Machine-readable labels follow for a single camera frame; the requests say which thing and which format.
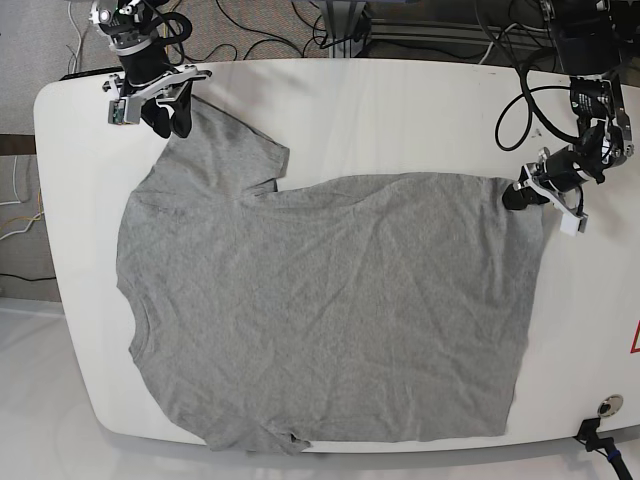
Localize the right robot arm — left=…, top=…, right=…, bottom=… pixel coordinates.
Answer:
left=90, top=1, right=211, bottom=139

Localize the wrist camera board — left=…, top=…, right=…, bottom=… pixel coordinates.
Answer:
left=560, top=213, right=588, bottom=236
left=108, top=99, right=129, bottom=125

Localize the silver table grommet right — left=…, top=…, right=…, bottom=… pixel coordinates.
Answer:
left=597, top=394, right=624, bottom=418

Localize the black aluminium frame rail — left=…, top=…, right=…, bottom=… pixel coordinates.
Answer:
left=369, top=19, right=551, bottom=50

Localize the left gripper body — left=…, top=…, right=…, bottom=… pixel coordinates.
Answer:
left=519, top=147, right=589, bottom=215

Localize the black clamp with cable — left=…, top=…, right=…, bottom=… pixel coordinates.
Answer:
left=574, top=417, right=633, bottom=480

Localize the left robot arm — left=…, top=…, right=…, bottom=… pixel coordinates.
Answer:
left=502, top=1, right=639, bottom=235

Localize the grey t-shirt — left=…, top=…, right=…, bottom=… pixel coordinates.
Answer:
left=116, top=99, right=544, bottom=454

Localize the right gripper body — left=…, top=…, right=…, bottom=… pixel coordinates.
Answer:
left=102, top=47, right=212, bottom=125

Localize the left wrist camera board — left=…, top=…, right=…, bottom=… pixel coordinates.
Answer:
left=560, top=213, right=588, bottom=236

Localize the red warning sticker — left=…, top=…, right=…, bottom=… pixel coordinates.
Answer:
left=630, top=322, right=640, bottom=354

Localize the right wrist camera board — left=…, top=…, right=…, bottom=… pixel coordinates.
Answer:
left=108, top=99, right=129, bottom=125

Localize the yellow cable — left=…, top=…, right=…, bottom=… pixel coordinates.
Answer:
left=0, top=164, right=46, bottom=241

